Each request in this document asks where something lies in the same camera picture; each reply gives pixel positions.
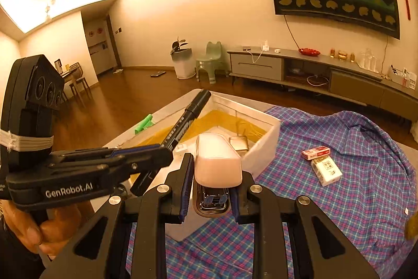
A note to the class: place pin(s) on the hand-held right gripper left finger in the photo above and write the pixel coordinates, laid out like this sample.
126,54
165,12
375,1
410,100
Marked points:
186,187

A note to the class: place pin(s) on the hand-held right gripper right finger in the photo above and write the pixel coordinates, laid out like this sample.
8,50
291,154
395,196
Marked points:
237,213

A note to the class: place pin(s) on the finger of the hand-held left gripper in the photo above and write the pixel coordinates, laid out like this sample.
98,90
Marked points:
124,151
147,161

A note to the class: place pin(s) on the white stapler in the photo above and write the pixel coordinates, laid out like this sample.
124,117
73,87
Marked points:
215,161

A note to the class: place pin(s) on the black marker pen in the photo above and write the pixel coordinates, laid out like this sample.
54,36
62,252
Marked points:
192,112

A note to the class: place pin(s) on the white cardboard box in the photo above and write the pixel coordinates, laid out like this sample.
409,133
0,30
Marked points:
261,148

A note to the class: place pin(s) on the silver metal box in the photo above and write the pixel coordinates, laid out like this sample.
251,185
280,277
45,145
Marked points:
240,143

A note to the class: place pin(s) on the person's left forearm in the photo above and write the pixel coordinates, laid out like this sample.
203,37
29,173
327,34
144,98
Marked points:
13,259

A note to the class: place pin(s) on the person's left hand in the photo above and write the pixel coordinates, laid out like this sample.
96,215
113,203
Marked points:
55,230

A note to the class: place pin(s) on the green plastic item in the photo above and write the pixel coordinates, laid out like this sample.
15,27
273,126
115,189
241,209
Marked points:
143,125

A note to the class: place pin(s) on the wooden chair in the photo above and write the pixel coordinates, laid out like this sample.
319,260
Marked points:
78,79

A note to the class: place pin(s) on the yellow cloth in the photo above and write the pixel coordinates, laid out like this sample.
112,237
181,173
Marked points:
215,118

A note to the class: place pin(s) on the black item on floor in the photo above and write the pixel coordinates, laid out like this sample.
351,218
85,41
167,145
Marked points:
158,73

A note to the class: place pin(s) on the blue plaid shirt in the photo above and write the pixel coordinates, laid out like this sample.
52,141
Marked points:
326,217

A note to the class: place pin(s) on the white card box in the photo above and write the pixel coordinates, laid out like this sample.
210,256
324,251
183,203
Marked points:
326,171

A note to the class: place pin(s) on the red card box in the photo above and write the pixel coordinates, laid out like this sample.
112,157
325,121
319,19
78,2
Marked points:
316,152

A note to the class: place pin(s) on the white bin with plant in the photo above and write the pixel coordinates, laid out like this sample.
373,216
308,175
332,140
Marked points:
183,61

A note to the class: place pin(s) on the green plastic stool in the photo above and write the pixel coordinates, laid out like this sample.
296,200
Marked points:
212,63

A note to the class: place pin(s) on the ceiling lamp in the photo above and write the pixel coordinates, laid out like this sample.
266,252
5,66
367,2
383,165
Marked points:
49,4

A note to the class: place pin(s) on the yellow-brown object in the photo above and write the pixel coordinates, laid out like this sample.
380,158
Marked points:
412,226

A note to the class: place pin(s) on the grey television cabinet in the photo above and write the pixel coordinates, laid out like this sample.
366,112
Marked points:
356,83

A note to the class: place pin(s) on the red dish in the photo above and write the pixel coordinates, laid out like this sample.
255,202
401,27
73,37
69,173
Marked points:
309,52

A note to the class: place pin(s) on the golden jars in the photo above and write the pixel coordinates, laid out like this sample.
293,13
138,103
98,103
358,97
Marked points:
342,55

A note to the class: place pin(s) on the clear glass set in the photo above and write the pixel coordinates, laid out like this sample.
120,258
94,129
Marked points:
368,60

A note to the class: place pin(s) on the white desk organizer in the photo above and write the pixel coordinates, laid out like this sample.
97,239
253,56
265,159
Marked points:
403,75

